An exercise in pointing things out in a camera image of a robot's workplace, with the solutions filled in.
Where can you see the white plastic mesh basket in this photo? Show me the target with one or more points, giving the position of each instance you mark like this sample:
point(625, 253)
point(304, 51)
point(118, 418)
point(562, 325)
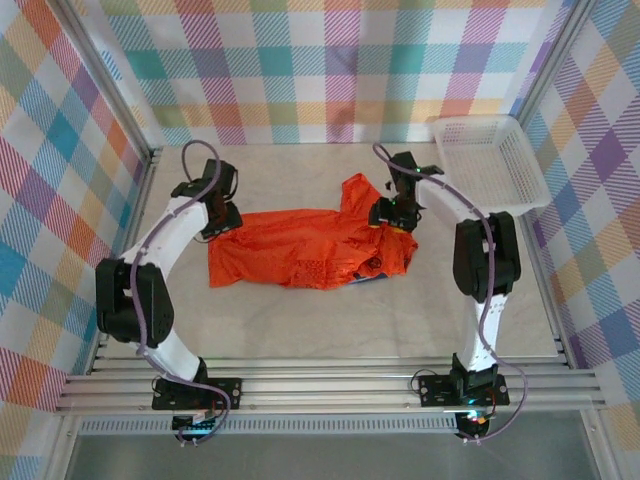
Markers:
point(490, 160)

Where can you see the aluminium side rail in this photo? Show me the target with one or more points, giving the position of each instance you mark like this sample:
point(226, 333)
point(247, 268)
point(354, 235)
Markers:
point(147, 175)
point(562, 350)

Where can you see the orange printed t-shirt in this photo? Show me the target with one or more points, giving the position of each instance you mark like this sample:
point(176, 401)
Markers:
point(300, 245)

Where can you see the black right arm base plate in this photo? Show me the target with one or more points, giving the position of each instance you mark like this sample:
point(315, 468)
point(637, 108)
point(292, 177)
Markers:
point(435, 390)

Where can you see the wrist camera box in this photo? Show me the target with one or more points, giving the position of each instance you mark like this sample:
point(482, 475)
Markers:
point(402, 162)
point(220, 175)

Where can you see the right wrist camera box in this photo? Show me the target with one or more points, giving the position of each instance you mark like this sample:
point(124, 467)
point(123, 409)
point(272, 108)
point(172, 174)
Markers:
point(402, 162)

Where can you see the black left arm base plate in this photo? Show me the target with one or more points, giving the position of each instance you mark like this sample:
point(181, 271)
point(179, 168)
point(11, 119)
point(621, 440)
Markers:
point(230, 387)

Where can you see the aluminium frame rail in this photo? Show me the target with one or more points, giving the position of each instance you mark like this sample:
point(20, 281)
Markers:
point(325, 387)

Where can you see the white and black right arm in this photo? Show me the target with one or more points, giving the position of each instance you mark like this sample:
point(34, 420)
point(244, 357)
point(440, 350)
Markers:
point(487, 260)

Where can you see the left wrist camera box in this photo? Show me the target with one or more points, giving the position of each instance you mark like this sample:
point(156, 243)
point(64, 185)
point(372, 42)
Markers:
point(220, 175)

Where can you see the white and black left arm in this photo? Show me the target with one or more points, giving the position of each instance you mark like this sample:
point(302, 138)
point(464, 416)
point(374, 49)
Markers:
point(170, 230)

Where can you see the aluminium frame post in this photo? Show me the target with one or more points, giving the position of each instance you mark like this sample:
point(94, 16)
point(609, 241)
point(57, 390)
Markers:
point(552, 60)
point(107, 75)

